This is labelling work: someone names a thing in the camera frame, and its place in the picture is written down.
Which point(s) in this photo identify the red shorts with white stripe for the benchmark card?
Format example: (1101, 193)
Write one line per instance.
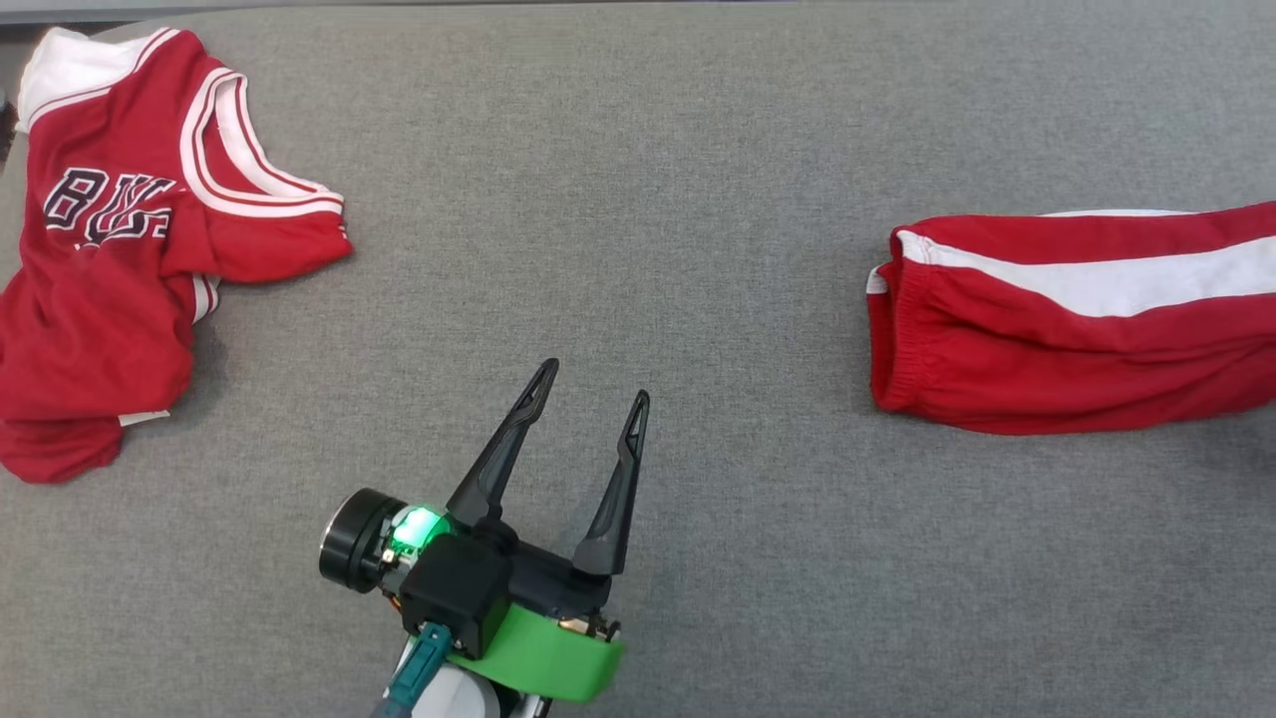
(1057, 369)

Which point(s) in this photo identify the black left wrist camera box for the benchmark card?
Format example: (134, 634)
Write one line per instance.
(457, 593)

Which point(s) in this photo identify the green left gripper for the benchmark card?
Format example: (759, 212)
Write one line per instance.
(543, 653)

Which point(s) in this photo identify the red white basketball jersey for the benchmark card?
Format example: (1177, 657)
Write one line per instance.
(100, 319)

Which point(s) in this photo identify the grey fabric sofa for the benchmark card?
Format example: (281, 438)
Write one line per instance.
(638, 249)

